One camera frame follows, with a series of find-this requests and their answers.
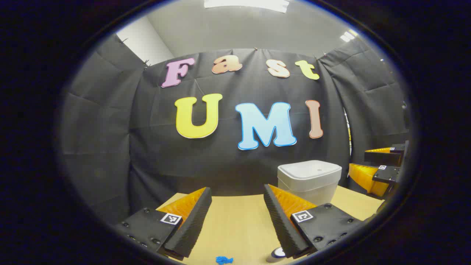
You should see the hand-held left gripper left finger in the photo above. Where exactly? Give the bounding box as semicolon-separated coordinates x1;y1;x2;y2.
114;187;213;260

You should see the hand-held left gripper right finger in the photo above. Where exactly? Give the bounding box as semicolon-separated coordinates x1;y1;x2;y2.
263;184;368;259

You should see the silver pop can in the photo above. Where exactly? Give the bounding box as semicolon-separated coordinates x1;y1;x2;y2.
266;247;287;263

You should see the grey desktop garbage bin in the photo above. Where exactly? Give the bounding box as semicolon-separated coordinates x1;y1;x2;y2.
277;160;343;206

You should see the wooden desktop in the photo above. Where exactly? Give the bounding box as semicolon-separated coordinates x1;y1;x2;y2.
156;185;385;265

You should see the black backdrop cloth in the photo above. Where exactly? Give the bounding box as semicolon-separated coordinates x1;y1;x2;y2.
59;33;411;225

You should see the long ceiling light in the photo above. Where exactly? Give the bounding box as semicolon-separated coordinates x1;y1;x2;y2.
203;0;290;13

